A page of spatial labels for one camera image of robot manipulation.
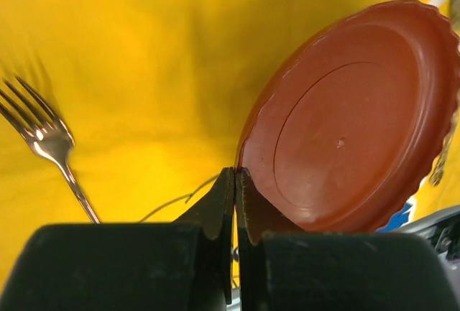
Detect yellow Pikachu placemat cloth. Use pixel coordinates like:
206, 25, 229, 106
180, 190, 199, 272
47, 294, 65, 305
0, 0, 460, 276

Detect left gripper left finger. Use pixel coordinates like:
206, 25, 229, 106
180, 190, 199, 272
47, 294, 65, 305
1, 167, 236, 310

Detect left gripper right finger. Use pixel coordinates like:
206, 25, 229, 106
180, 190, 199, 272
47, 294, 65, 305
235, 170, 459, 310

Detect gold fork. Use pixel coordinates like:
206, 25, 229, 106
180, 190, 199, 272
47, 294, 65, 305
1, 76, 101, 223

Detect red scalloped plastic plate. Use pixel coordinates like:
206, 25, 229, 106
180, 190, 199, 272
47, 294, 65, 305
236, 0, 459, 232

